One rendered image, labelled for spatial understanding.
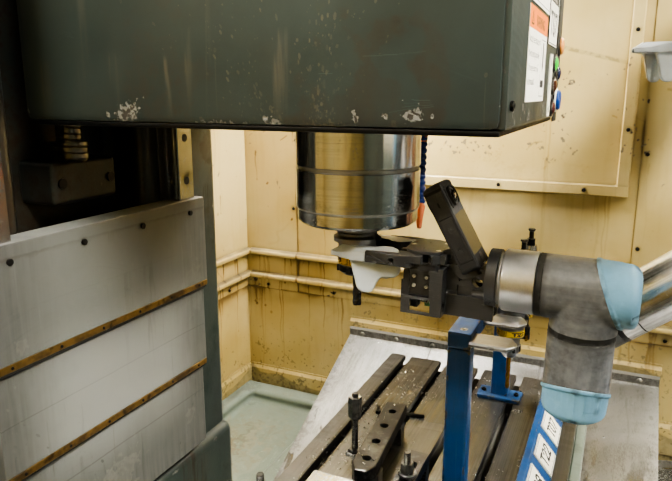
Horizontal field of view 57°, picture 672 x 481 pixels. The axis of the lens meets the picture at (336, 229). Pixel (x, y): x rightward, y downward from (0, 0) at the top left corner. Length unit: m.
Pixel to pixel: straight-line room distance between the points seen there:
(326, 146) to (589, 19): 1.13
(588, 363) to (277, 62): 0.48
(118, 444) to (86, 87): 0.62
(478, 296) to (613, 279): 0.15
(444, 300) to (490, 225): 1.04
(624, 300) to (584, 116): 1.06
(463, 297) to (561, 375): 0.14
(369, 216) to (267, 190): 1.34
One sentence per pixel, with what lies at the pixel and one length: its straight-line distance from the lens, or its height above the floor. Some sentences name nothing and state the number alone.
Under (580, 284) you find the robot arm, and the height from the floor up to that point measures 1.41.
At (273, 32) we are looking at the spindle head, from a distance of 0.72.
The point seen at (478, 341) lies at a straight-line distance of 1.06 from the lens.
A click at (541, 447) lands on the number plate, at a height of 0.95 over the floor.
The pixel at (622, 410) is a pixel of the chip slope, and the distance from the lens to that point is 1.84.
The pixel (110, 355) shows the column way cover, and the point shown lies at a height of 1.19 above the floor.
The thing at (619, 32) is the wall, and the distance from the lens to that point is 1.75.
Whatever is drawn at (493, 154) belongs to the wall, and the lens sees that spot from 1.78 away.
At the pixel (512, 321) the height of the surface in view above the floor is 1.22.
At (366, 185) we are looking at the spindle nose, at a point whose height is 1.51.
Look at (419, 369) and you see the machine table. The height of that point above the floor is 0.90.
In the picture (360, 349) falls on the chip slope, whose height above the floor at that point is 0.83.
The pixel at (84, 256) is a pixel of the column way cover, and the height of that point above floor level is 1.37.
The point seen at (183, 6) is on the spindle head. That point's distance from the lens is 0.79.
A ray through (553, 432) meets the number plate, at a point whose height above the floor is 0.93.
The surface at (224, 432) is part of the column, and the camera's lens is 1.50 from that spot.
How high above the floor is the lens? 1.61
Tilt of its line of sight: 12 degrees down
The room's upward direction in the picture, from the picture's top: straight up
